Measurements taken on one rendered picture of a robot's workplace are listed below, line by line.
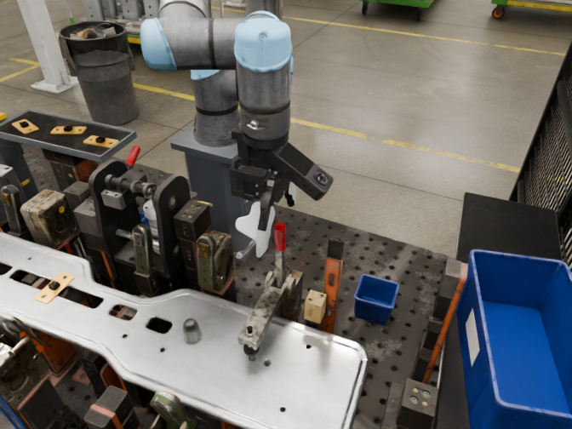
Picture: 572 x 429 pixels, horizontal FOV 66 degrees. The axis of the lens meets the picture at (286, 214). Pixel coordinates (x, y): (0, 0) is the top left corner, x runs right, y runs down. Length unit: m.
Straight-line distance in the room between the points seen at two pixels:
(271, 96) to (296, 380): 0.49
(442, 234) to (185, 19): 2.25
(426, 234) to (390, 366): 1.58
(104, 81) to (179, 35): 3.09
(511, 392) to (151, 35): 0.80
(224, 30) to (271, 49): 0.13
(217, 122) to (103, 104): 2.71
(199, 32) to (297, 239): 0.95
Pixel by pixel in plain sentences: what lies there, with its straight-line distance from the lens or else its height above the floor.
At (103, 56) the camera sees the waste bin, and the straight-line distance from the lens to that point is 3.71.
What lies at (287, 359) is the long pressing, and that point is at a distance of 0.85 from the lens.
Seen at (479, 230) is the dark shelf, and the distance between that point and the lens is 1.14.
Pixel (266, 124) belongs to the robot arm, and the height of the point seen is 1.42.
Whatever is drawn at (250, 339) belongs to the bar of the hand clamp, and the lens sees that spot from 0.79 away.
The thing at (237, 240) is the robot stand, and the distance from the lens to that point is 1.41.
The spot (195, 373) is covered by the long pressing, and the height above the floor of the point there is 1.00.
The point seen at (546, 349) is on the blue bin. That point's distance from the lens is 0.95.
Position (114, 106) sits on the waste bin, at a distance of 3.89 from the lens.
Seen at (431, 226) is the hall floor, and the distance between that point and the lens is 2.79.
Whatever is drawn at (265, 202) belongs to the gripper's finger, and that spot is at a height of 1.30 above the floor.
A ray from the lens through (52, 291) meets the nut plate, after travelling 1.07.
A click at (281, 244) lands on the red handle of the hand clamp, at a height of 1.17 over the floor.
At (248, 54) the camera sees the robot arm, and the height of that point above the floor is 1.52.
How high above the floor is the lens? 1.72
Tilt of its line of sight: 39 degrees down
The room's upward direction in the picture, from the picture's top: straight up
